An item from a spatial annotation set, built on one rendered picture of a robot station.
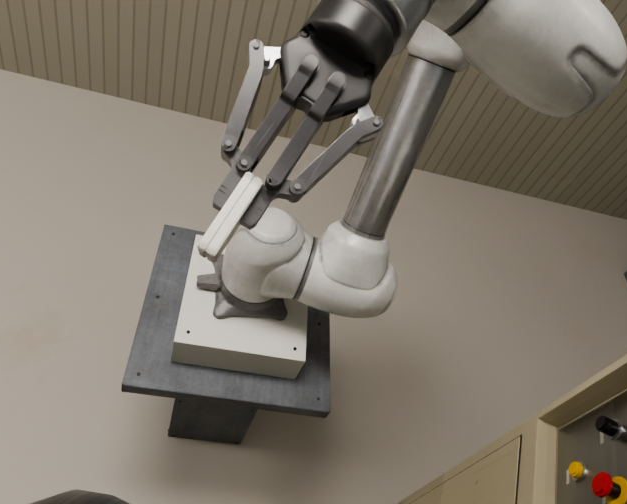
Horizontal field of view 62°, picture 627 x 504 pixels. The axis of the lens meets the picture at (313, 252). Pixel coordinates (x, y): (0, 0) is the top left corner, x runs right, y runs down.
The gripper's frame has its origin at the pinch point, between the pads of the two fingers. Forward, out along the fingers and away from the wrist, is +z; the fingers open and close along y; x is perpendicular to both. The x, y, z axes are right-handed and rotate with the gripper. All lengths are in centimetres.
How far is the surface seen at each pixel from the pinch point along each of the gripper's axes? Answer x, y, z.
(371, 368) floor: -176, -61, -15
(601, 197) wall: -243, -155, -189
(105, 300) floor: -173, 45, 16
